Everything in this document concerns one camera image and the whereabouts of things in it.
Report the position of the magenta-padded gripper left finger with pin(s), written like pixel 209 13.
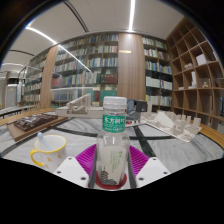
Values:
pixel 71 170

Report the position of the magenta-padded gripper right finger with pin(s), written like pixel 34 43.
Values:
pixel 151 170

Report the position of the clear green-label drink bottle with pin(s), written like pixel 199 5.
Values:
pixel 113 146

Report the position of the flat round red coaster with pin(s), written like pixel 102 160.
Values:
pixel 100 183

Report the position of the light blue spoon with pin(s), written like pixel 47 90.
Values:
pixel 42 140

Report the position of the large white architectural model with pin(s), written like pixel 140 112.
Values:
pixel 173 125

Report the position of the brown architectural model on board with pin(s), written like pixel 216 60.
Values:
pixel 33 122

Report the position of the beige architectural model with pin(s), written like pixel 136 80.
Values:
pixel 80 108

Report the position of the grey architectural model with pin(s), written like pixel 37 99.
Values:
pixel 138 108

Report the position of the curved wooden slat bench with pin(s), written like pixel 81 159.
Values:
pixel 23 115
pixel 213 135

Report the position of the tall bookshelf unit with books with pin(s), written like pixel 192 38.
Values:
pixel 96 70

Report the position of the wooden cubby shelf unit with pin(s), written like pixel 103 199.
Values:
pixel 196 76

